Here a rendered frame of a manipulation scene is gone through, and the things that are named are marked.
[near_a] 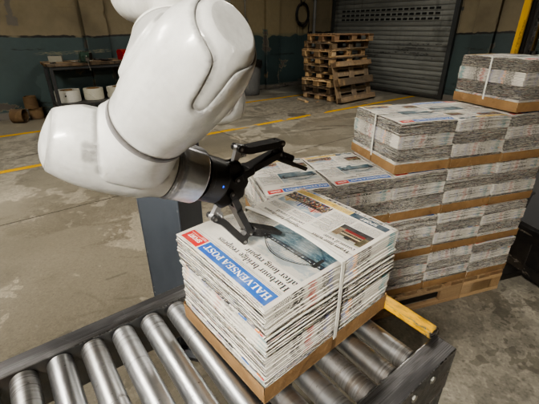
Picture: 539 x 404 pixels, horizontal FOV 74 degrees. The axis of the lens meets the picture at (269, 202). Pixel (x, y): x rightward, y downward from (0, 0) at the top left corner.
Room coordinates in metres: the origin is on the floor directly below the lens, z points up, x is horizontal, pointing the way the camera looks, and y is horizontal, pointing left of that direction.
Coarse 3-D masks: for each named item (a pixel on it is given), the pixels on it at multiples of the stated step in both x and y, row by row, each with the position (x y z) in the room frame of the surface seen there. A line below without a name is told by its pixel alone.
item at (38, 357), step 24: (120, 312) 0.64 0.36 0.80; (144, 312) 0.64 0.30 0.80; (72, 336) 0.57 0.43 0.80; (96, 336) 0.57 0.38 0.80; (144, 336) 0.63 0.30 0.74; (24, 360) 0.51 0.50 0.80; (48, 360) 0.51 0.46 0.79; (120, 360) 0.59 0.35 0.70; (0, 384) 0.46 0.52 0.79; (48, 384) 0.50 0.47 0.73
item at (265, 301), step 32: (192, 256) 0.57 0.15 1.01; (224, 256) 0.54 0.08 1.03; (256, 256) 0.54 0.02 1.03; (288, 256) 0.55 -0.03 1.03; (192, 288) 0.60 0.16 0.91; (224, 288) 0.49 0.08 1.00; (256, 288) 0.46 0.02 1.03; (288, 288) 0.46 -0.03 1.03; (320, 288) 0.49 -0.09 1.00; (224, 320) 0.51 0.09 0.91; (256, 320) 0.42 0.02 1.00; (288, 320) 0.44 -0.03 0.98; (320, 320) 0.50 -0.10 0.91; (256, 352) 0.43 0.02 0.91; (288, 352) 0.45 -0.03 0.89
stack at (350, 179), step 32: (320, 160) 1.64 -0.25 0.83; (352, 160) 1.64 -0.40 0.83; (256, 192) 1.42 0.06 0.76; (320, 192) 1.31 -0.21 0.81; (352, 192) 1.36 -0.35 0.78; (384, 192) 1.42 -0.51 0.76; (416, 192) 1.47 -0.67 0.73; (448, 192) 1.52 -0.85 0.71; (480, 192) 1.59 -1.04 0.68; (416, 224) 1.47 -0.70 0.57; (448, 224) 1.54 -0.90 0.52; (416, 256) 1.49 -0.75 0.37; (448, 256) 1.55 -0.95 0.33; (448, 288) 1.57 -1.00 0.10
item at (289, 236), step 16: (256, 208) 0.74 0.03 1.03; (272, 224) 0.67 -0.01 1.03; (288, 240) 0.60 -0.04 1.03; (304, 240) 0.60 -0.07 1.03; (320, 240) 0.60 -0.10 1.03; (320, 256) 0.55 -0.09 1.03; (352, 256) 0.55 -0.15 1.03; (336, 272) 0.52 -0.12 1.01; (336, 288) 0.52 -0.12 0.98; (336, 304) 0.53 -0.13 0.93
